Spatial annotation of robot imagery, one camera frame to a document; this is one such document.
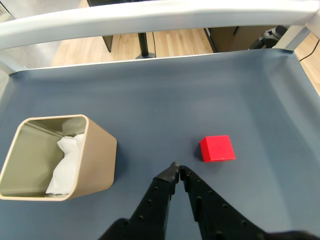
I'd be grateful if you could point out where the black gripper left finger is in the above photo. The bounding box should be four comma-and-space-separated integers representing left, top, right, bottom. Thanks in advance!
97, 161, 181, 240

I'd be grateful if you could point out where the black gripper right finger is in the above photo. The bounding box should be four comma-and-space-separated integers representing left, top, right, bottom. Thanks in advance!
179, 165, 276, 240

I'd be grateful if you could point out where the red cube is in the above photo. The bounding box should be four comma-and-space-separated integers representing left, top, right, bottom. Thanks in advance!
199, 135, 236, 163

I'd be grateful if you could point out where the beige square box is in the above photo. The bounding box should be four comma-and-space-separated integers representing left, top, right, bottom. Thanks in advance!
0, 114, 118, 202

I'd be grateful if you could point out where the white crumpled tissue paper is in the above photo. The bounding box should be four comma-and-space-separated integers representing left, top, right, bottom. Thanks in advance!
45, 133, 86, 195

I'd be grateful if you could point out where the black pole stand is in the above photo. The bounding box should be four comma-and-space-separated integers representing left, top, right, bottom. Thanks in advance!
137, 31, 157, 60

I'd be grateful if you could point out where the dark flat panel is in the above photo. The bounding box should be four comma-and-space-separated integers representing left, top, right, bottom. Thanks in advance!
101, 34, 114, 53

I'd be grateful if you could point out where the brown cabinet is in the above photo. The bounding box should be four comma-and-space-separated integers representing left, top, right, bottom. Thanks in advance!
206, 25, 276, 54

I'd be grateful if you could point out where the black chair base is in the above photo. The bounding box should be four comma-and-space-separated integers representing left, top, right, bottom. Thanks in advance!
249, 24, 292, 50

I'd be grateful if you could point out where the white cart frame rail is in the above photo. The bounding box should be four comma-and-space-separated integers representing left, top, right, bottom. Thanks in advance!
0, 0, 320, 76

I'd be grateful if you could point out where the thin black floor cable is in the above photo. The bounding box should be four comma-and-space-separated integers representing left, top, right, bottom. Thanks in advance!
298, 41, 320, 62

